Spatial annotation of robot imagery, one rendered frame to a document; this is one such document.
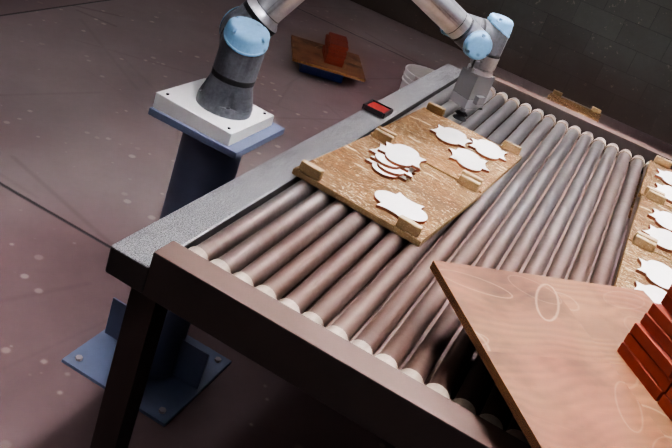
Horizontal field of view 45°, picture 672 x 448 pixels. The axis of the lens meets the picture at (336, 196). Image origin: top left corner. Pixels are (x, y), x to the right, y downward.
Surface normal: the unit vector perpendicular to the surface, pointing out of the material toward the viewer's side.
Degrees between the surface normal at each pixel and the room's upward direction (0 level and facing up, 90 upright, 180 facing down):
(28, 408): 0
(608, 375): 0
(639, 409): 0
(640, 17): 90
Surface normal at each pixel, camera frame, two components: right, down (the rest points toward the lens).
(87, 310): 0.32, -0.84
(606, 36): -0.40, 0.30
